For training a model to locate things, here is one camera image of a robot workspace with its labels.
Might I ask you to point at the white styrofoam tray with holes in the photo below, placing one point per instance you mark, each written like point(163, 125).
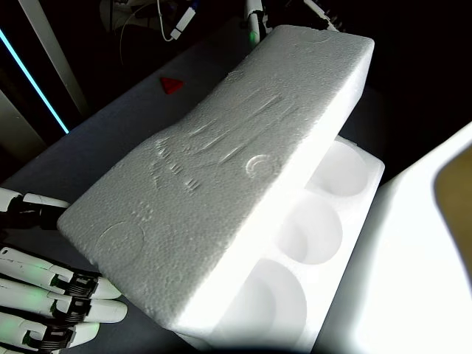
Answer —
point(317, 228)

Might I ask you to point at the red triangle toy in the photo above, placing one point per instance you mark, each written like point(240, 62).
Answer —
point(170, 86)

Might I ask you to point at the grey table cloth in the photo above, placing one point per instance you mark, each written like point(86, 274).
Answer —
point(121, 125)

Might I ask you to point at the large white container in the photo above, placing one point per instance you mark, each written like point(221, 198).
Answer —
point(398, 258)

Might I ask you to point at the cyan light strip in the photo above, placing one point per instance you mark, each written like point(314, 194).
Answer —
point(35, 81)

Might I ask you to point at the beige wall panel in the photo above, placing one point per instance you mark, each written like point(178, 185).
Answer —
point(14, 125)

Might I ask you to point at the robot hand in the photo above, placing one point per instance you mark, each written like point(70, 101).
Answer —
point(33, 273)
point(253, 22)

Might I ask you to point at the white styrofoam lid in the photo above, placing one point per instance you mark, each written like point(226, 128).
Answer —
point(221, 166)

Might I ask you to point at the white frame beam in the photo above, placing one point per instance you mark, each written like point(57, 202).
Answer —
point(55, 48)

